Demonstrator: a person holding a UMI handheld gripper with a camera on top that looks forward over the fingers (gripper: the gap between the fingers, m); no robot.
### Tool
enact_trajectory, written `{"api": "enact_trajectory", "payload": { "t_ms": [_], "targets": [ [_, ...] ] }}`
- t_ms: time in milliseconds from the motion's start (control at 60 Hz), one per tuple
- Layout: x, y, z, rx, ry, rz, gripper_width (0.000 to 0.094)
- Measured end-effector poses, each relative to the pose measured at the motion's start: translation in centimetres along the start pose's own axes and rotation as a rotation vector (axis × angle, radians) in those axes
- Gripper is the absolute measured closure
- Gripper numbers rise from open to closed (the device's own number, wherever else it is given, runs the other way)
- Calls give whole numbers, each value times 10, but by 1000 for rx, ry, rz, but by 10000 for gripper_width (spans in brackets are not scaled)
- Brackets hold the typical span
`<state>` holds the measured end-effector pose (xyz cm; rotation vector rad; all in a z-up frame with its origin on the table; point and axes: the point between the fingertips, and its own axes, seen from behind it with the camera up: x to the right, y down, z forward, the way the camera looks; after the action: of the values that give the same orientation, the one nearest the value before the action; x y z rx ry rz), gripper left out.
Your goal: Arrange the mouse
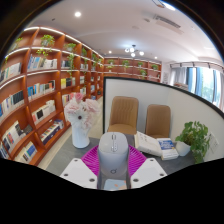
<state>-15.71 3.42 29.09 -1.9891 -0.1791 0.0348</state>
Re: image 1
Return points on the ceiling air vent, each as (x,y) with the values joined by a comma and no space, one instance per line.
(168,23)

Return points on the pink and white flower bouquet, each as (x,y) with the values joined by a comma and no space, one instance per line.
(80,111)

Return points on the large window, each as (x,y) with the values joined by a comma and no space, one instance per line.
(203,85)

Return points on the white black-edged desk partition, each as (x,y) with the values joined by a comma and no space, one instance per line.
(143,91)

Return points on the multi-bulb ceiling lamp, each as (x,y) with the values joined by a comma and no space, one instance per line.
(133,51)

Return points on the white computer mouse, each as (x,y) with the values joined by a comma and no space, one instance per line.
(113,156)

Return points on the white and blue book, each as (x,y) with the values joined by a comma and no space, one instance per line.
(168,149)

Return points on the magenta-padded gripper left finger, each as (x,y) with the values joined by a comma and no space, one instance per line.
(78,171)

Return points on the white wall socket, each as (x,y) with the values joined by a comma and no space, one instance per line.
(214,143)

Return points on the thick white book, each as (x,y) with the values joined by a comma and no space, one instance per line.
(146,143)

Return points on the orange wall shelf with plants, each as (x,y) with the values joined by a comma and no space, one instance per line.
(133,68)

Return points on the orange curved bookshelf unit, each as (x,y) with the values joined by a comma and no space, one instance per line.
(40,96)

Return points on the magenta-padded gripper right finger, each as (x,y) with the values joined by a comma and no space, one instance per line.
(148,171)

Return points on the green potted plant white pot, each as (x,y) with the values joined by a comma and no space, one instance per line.
(195,135)

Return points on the tan upholstered chair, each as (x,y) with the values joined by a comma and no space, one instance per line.
(123,115)
(158,121)

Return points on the white ceramic jug vase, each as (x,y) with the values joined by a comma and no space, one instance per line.
(80,138)

